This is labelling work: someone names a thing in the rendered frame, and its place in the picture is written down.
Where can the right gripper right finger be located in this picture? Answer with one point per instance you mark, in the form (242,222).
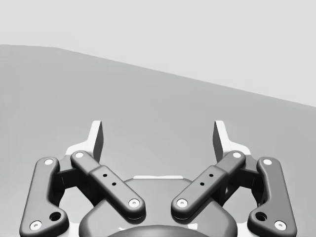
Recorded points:
(209,178)

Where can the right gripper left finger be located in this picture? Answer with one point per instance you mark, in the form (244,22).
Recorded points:
(106,178)

